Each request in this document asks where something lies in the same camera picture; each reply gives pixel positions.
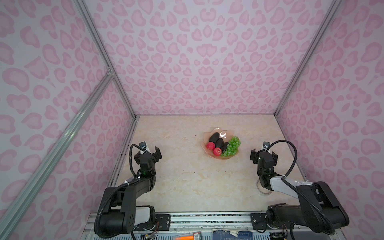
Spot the green fake grape bunch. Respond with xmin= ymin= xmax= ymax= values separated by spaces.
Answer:
xmin=221 ymin=137 xmax=241 ymax=158

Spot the dark fake avocado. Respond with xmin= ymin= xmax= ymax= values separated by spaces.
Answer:
xmin=209 ymin=133 xmax=220 ymax=144
xmin=215 ymin=138 xmax=224 ymax=149
xmin=221 ymin=142 xmax=229 ymax=153

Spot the red fake apple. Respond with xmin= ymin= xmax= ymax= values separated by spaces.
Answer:
xmin=213 ymin=148 xmax=222 ymax=156
xmin=206 ymin=142 xmax=216 ymax=151

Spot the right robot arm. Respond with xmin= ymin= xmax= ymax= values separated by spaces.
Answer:
xmin=250 ymin=149 xmax=350 ymax=235

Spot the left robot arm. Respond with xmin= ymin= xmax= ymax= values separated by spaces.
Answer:
xmin=94 ymin=142 xmax=162 ymax=239

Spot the pink scalloped fruit bowl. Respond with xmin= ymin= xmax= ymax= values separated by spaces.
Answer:
xmin=202 ymin=128 xmax=239 ymax=160

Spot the clear tape roll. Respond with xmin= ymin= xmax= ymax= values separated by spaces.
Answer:
xmin=257 ymin=180 xmax=272 ymax=196

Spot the blue box front edge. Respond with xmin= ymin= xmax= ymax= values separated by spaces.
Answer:
xmin=212 ymin=230 xmax=253 ymax=240

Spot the orange marker pen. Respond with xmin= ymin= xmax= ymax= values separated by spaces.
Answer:
xmin=173 ymin=232 xmax=202 ymax=240

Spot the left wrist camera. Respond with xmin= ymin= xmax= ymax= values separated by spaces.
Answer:
xmin=139 ymin=142 xmax=150 ymax=153

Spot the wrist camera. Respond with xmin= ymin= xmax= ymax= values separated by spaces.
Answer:
xmin=139 ymin=142 xmax=150 ymax=153
xmin=263 ymin=142 xmax=271 ymax=151

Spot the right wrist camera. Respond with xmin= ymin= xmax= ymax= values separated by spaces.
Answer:
xmin=263 ymin=142 xmax=271 ymax=151

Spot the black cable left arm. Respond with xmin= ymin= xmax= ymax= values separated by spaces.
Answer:
xmin=128 ymin=143 xmax=144 ymax=178

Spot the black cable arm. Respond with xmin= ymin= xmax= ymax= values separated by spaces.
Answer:
xmin=128 ymin=143 xmax=144 ymax=178
xmin=268 ymin=139 xmax=336 ymax=236

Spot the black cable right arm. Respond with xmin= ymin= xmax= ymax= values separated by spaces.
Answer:
xmin=268 ymin=139 xmax=336 ymax=236

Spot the aluminium frame rail back floor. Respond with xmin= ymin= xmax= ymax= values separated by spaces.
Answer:
xmin=136 ymin=113 xmax=275 ymax=117

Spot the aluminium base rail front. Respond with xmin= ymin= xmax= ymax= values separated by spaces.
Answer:
xmin=80 ymin=211 xmax=346 ymax=240

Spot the aluminium diagonal frame bar left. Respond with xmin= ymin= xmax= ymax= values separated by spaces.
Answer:
xmin=1 ymin=73 xmax=114 ymax=240

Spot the aluminium frame post back-left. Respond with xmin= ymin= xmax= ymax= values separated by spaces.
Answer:
xmin=73 ymin=0 xmax=137 ymax=120

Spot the aluminium frame post back-right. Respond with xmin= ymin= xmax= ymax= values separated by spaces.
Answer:
xmin=274 ymin=0 xmax=344 ymax=118

